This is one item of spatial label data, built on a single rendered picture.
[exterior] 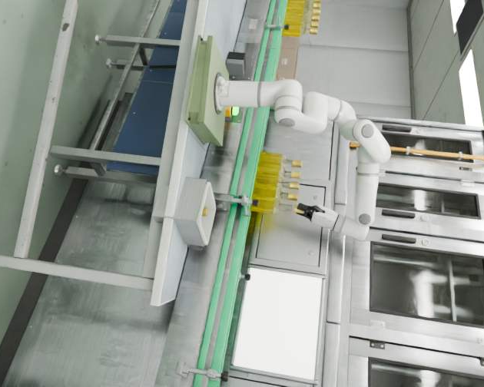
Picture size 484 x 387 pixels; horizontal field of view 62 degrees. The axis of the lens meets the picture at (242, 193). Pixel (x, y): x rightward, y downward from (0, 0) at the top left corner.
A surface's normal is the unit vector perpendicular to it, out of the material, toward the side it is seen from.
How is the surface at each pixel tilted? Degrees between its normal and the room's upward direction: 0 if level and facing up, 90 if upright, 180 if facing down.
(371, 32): 90
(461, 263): 90
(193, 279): 90
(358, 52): 90
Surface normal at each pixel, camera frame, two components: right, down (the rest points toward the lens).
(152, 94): -0.05, -0.50
